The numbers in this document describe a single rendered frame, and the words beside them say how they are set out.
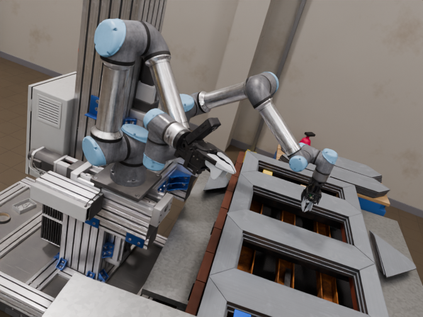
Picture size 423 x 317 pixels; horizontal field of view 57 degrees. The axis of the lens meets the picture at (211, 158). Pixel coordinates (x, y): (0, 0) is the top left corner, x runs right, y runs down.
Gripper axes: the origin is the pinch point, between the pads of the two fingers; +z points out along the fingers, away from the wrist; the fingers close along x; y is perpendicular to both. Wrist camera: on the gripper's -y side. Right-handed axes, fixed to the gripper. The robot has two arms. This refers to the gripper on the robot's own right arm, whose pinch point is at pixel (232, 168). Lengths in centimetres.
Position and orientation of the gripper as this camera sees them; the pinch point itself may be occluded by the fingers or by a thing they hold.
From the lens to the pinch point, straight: 106.6
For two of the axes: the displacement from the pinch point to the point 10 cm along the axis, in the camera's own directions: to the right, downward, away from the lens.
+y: -3.3, 8.6, 3.9
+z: 6.9, 5.1, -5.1
